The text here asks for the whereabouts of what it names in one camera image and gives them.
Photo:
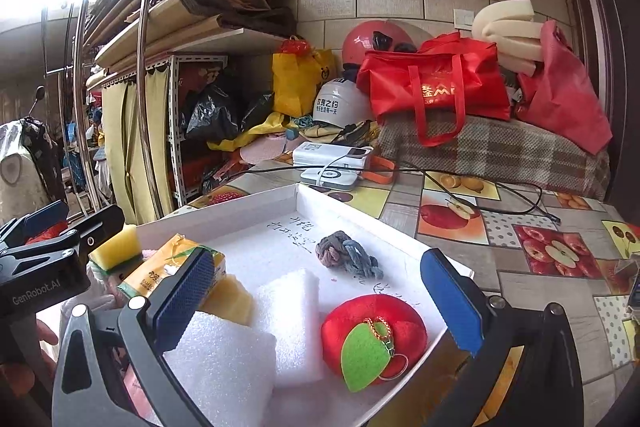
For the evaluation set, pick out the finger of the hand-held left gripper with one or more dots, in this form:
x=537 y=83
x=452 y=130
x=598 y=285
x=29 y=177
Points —
x=42 y=214
x=95 y=229

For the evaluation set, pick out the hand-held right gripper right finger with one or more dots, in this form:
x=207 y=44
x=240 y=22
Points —
x=450 y=302

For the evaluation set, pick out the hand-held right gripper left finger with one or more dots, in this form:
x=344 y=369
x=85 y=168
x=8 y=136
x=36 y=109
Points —
x=185 y=297

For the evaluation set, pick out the yellow sponge with green scourer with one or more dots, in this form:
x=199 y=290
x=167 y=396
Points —
x=117 y=244

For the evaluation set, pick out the tissue packet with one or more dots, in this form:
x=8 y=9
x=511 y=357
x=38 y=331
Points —
x=155 y=272

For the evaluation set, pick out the red plush apple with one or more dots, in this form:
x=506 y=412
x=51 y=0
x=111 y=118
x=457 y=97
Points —
x=400 y=332

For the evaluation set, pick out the white cardboard box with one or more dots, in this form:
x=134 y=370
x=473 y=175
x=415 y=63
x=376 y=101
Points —
x=280 y=247

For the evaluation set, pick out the white foam block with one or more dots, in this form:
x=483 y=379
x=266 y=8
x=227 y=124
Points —
x=295 y=327

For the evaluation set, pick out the person's left hand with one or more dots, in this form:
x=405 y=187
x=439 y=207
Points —
x=47 y=334

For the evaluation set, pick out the grey patterned garment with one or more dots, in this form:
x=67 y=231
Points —
x=20 y=167

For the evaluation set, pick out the yellow curtain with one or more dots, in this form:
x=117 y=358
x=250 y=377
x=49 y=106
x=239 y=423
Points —
x=120 y=147

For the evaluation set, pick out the metal storage shelf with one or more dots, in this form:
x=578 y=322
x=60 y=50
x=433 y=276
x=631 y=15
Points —
x=78 y=82

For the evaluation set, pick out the white angle iron shelf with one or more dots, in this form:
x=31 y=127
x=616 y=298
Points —
x=175 y=117

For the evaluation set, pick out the plaid blanket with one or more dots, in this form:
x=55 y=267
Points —
x=500 y=147

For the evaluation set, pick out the black plastic bag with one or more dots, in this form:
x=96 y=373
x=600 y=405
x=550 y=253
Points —
x=215 y=112

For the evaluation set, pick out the white round charger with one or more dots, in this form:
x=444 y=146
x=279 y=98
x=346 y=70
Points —
x=330 y=178

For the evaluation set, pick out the white power bank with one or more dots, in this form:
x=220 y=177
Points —
x=325 y=155

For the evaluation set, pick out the red tote bag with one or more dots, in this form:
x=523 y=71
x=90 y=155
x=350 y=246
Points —
x=440 y=92

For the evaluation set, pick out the stack of beige boards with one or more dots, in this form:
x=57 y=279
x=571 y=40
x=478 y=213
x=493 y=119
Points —
x=190 y=32

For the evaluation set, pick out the white helmet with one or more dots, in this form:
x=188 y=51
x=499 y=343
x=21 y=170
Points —
x=340 y=102

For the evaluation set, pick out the pink red bag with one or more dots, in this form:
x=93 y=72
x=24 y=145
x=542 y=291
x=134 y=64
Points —
x=565 y=97

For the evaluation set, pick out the yellow shopping bag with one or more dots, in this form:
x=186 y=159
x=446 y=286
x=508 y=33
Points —
x=295 y=82

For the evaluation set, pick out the brown folded cloth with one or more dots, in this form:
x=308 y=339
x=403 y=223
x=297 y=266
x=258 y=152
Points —
x=240 y=7

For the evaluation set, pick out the red helmet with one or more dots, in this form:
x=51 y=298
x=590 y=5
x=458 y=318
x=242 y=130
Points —
x=360 y=42

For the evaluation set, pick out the cream foam rolls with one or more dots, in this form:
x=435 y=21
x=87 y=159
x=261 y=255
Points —
x=505 y=24

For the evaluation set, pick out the dark wooden door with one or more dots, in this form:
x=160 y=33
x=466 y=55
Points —
x=600 y=7

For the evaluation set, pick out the white wall socket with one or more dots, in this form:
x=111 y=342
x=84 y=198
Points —
x=464 y=18

